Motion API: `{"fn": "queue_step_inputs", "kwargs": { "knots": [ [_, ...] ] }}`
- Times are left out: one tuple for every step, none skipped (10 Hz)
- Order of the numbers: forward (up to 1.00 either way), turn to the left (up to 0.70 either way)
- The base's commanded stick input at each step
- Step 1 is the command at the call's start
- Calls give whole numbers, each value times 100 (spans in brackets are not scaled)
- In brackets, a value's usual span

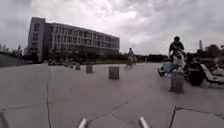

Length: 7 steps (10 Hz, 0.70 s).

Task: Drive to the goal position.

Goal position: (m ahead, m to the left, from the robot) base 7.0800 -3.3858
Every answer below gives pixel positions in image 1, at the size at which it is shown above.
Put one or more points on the row of stone bollards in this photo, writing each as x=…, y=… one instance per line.
x=113, y=72

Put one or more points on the person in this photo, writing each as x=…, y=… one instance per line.
x=176, y=48
x=130, y=57

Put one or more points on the large grey multi-storey building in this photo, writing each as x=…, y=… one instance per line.
x=63, y=38

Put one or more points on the robot's own part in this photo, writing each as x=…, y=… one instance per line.
x=144, y=122
x=82, y=123

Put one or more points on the row of dark trees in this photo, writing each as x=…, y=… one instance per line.
x=208, y=51

